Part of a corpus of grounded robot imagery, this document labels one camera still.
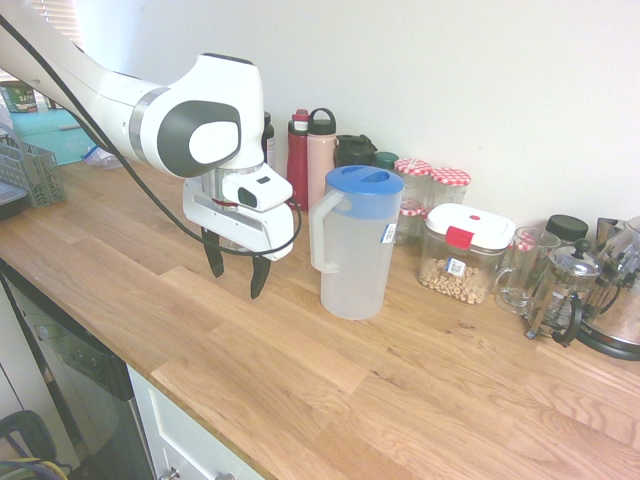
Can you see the teal box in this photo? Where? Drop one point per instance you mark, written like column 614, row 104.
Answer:
column 55, row 135

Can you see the translucent pitcher blue lid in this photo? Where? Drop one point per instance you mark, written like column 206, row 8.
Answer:
column 350, row 270

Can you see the clear plastic bag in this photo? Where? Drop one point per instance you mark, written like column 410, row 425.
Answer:
column 102, row 159

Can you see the red water bottle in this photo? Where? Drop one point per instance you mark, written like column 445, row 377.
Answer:
column 297, row 165

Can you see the glass jar black lid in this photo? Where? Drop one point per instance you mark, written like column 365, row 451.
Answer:
column 566, row 227

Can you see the white cabinet drawer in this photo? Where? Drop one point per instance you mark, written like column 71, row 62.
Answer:
column 170, row 430

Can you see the green oats can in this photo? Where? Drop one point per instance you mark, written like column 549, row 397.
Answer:
column 20, row 100

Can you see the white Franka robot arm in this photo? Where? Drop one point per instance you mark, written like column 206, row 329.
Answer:
column 115, row 100

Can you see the glass french press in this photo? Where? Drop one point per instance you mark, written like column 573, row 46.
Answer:
column 560, row 295

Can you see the black tray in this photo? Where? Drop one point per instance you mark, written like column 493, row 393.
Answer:
column 10, row 205

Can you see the bottle with dark green lid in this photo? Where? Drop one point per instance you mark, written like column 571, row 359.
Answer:
column 386, row 160

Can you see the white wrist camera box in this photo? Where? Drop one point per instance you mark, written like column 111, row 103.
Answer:
column 260, row 192

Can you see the black dishwasher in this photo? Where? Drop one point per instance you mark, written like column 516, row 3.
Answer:
column 80, row 390

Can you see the small jar red checkered lid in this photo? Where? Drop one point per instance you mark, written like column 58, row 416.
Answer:
column 411, row 227

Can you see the steel electric kettle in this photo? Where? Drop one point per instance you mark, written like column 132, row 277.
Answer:
column 617, row 310

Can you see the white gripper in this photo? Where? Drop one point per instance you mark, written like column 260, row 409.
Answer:
column 240, row 227

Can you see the glass jar red checkered lid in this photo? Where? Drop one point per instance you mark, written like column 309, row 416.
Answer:
column 450, row 182
column 525, row 245
column 412, row 175

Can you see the pink water bottle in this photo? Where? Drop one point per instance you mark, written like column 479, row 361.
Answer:
column 320, row 160

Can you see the black shaker bottle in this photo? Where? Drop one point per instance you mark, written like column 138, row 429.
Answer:
column 355, row 152

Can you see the grey cutlery basket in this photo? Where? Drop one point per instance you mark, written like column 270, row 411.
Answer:
column 35, row 175

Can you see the clear glass mug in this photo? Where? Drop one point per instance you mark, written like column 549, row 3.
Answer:
column 522, row 280

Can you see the window blind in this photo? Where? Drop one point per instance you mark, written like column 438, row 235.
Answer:
column 67, row 22

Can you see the nut container with red clip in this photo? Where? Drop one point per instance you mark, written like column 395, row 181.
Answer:
column 465, row 270

